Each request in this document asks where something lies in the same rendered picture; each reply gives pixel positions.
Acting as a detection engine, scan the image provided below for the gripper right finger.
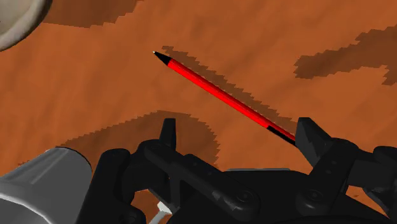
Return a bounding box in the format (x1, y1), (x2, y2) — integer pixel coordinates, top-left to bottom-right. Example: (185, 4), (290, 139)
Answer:
(294, 117), (397, 220)

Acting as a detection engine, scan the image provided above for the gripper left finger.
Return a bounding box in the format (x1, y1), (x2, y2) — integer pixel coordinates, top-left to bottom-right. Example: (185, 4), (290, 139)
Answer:
(76, 118), (261, 224)

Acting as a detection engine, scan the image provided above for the red and black pen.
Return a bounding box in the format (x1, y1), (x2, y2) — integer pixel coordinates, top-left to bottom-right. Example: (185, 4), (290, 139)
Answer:
(153, 50), (297, 146)

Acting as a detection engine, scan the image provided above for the grey metal cylinder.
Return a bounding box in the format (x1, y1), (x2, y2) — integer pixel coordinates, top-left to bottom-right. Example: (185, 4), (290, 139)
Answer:
(0, 146), (93, 224)

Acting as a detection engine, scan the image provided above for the white round bowl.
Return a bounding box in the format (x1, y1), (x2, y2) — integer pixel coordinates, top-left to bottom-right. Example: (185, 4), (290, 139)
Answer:
(0, 0), (54, 52)

